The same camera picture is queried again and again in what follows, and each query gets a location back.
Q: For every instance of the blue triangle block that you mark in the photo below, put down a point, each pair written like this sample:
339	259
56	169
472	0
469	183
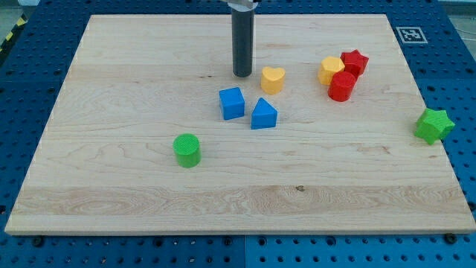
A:
264	115

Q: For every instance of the green cylinder block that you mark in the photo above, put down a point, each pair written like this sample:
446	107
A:
187	150

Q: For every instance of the yellow hexagon block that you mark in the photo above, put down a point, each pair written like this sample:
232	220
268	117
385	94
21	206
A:
328	67

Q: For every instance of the light wooden board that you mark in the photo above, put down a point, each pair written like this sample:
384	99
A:
105	163

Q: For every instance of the green star block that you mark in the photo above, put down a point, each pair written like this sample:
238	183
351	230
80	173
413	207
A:
433	125

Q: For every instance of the silver rod mount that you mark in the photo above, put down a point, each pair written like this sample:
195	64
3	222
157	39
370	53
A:
242	5

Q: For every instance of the red cylinder block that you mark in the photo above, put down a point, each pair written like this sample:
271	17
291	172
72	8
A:
341	87

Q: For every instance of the white fiducial marker tag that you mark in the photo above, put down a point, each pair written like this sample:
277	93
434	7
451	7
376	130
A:
411	35

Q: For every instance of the red star block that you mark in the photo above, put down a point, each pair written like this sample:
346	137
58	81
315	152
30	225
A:
355	62

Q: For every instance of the blue cube block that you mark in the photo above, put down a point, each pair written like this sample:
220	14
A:
232	103

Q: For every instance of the yellow heart block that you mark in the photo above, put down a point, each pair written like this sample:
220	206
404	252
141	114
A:
272	80

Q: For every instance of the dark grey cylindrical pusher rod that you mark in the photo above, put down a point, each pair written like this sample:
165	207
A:
242	26

